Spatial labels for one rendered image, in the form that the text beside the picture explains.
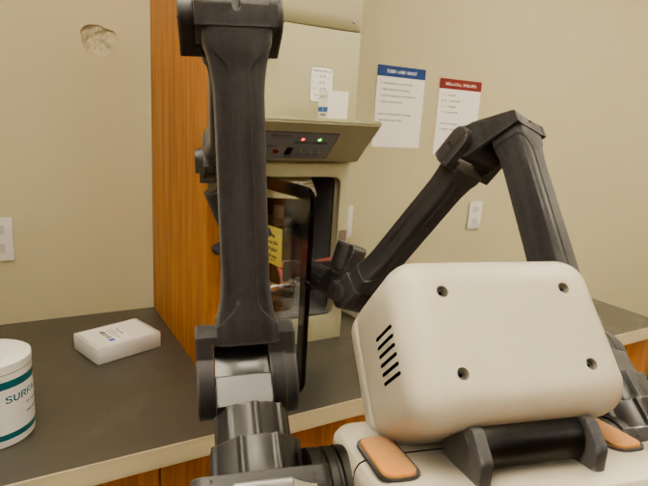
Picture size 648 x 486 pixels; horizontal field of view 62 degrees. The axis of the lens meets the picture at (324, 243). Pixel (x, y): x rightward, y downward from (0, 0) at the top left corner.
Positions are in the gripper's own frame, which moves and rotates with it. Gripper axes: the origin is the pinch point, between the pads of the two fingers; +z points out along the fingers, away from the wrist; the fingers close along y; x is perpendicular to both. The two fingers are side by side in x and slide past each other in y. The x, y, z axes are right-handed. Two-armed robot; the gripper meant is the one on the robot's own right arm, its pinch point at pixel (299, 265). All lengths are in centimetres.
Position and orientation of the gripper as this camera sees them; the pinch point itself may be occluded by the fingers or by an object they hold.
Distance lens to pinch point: 130.5
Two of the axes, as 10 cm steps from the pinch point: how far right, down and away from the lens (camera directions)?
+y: -8.7, 0.6, -5.0
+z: -5.0, -2.3, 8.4
